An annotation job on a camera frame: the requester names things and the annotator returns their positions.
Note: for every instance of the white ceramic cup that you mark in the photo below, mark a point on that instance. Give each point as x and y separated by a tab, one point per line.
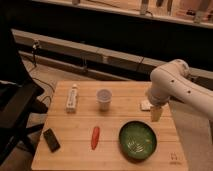
104	99

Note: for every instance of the green bowl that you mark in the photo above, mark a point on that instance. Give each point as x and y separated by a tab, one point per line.
137	140

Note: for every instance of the black chair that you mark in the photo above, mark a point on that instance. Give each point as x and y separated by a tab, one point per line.
14	118

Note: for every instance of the black eraser block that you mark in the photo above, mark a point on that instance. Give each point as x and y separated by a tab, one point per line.
51	140

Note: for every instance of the red carrot toy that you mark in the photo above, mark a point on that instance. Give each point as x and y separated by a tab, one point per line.
95	137

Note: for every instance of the wooden board table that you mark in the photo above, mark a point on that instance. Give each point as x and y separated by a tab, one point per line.
74	131

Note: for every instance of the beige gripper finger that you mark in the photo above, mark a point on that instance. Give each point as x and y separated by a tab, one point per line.
156	113

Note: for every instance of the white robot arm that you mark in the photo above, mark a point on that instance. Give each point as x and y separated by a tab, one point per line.
170	79

